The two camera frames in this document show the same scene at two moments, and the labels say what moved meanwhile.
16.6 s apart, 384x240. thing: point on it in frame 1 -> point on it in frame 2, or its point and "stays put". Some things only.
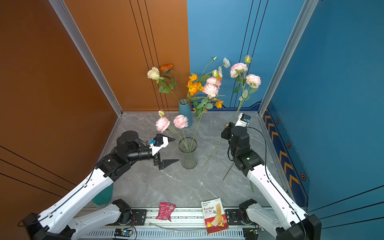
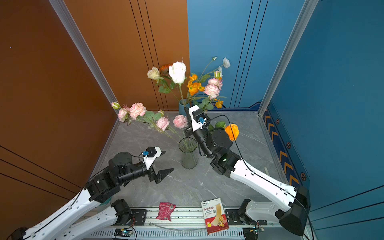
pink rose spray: (210, 89) stays put
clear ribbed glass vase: (188, 145) stays put
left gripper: (164, 163) -> (160, 175)
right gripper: (225, 134) -> (190, 131)
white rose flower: (154, 74) stays put
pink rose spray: (248, 80) -> (137, 111)
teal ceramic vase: (185, 109) stays put
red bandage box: (214, 216) stays put
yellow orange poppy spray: (193, 87) stays put
